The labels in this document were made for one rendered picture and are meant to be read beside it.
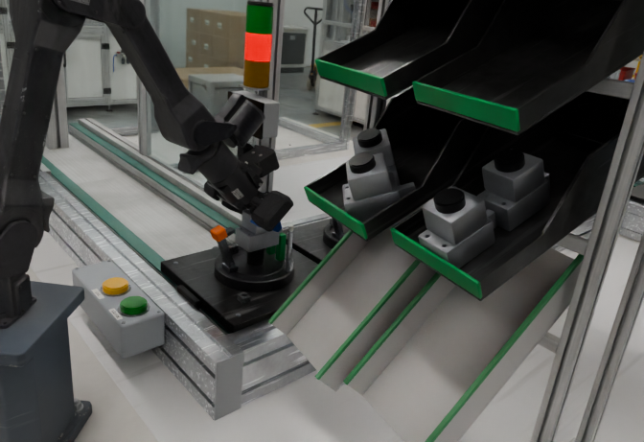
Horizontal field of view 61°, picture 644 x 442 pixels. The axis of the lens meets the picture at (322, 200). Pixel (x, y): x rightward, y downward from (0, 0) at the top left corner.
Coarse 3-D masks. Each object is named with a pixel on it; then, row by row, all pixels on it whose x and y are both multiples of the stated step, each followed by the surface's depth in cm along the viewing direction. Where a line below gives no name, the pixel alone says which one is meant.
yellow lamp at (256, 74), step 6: (246, 60) 105; (252, 60) 105; (246, 66) 105; (252, 66) 104; (258, 66) 104; (264, 66) 105; (246, 72) 105; (252, 72) 105; (258, 72) 105; (264, 72) 105; (246, 78) 106; (252, 78) 105; (258, 78) 105; (264, 78) 106; (246, 84) 106; (252, 84) 106; (258, 84) 106; (264, 84) 106
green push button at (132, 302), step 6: (126, 300) 85; (132, 300) 85; (138, 300) 85; (144, 300) 85; (120, 306) 84; (126, 306) 84; (132, 306) 84; (138, 306) 84; (144, 306) 84; (126, 312) 83; (132, 312) 83; (138, 312) 84
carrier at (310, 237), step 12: (300, 228) 117; (312, 228) 118; (324, 228) 114; (300, 240) 112; (312, 240) 113; (324, 240) 112; (336, 240) 109; (300, 252) 109; (312, 252) 107; (324, 252) 108
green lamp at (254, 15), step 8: (248, 8) 101; (256, 8) 101; (264, 8) 101; (272, 8) 102; (248, 16) 102; (256, 16) 101; (264, 16) 101; (272, 16) 103; (248, 24) 102; (256, 24) 102; (264, 24) 102; (248, 32) 103; (256, 32) 102; (264, 32) 102
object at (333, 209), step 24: (408, 96) 74; (384, 120) 74; (408, 120) 76; (432, 120) 78; (456, 120) 78; (408, 144) 76; (432, 144) 74; (456, 144) 64; (336, 168) 72; (408, 168) 71; (432, 168) 63; (456, 168) 65; (312, 192) 69; (336, 192) 71; (432, 192) 65; (336, 216) 66; (384, 216) 62
